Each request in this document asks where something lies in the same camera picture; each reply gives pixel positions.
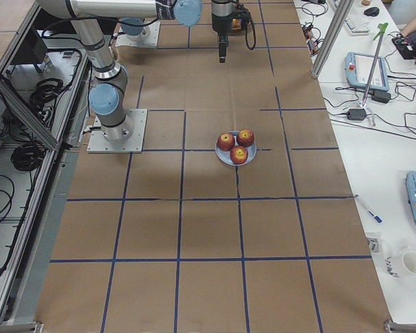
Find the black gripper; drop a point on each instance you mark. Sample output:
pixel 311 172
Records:
pixel 220 24

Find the red apple plate back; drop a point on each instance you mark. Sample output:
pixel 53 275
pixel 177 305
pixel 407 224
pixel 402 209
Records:
pixel 245 138

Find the red apple plate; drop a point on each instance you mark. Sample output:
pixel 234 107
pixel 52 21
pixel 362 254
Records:
pixel 245 138
pixel 225 142
pixel 238 155

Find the red apple plate left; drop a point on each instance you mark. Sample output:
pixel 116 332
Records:
pixel 225 142

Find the light blue plate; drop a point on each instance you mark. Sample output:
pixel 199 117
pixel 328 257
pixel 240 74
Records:
pixel 224 155

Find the red apple plate front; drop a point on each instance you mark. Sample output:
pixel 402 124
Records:
pixel 238 155

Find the white keyboard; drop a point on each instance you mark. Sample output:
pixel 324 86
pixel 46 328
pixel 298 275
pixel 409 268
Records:
pixel 355 24

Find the black computer mouse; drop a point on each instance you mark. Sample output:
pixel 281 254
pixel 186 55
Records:
pixel 371 11

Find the black power adapter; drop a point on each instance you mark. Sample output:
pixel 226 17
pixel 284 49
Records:
pixel 356 114

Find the green tipped metal rod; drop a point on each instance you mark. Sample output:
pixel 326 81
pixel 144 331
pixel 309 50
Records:
pixel 379 36

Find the blue white pen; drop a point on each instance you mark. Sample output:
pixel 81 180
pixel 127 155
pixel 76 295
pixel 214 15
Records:
pixel 369 210

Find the white mug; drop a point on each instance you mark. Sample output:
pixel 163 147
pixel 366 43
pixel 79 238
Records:
pixel 402 264

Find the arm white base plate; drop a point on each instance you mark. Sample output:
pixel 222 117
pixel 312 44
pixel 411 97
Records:
pixel 149 40
pixel 126 138

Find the aluminium frame post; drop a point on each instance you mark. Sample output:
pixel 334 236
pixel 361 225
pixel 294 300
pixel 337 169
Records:
pixel 331 35

